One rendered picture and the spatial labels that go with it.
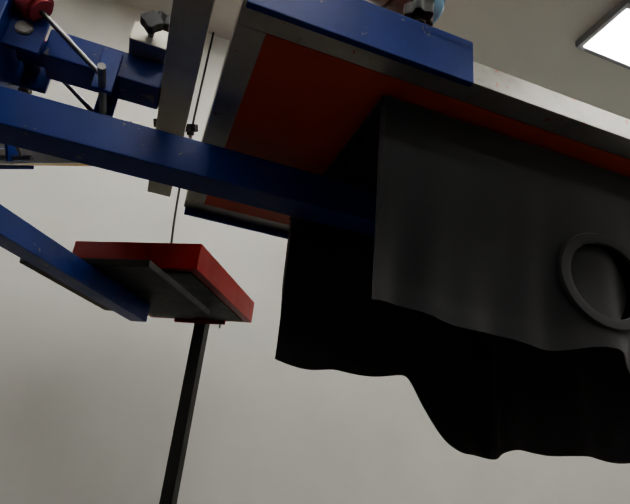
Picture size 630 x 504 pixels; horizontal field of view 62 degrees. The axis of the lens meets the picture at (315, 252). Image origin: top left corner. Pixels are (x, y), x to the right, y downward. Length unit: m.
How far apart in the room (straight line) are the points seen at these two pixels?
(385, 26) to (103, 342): 2.33
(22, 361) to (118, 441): 0.57
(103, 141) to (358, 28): 0.40
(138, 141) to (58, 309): 2.06
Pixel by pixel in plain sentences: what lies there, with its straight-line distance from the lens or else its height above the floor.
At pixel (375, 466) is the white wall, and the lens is 3.06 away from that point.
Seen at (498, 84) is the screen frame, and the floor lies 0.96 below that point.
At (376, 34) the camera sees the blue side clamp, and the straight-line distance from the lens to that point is 0.70.
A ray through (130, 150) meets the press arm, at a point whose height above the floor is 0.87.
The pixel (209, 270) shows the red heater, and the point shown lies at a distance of 1.80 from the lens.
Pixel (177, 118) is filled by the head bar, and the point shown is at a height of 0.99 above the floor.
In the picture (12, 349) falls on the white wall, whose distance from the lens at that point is 2.83.
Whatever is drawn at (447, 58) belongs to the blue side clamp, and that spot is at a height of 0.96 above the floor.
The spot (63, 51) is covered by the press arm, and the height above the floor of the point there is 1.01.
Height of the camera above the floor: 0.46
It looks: 23 degrees up
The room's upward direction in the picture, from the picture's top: 6 degrees clockwise
